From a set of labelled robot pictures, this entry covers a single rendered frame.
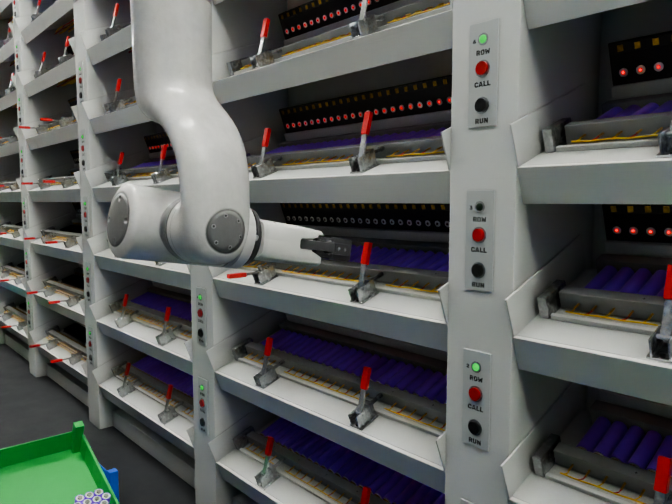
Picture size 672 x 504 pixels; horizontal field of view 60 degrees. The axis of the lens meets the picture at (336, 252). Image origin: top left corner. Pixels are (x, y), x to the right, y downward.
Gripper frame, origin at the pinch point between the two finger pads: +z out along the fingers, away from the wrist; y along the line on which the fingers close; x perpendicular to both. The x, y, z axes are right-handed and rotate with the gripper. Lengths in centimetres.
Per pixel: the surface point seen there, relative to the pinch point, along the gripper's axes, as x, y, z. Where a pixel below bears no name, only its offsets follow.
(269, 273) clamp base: -5.5, -25.7, 7.9
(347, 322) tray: -11.1, -2.5, 7.3
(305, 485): -44, -18, 16
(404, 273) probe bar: -2.4, 4.8, 11.1
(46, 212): 4, -183, 10
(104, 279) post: -15, -113, 10
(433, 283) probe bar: -3.4, 10.1, 11.8
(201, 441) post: -45, -49, 11
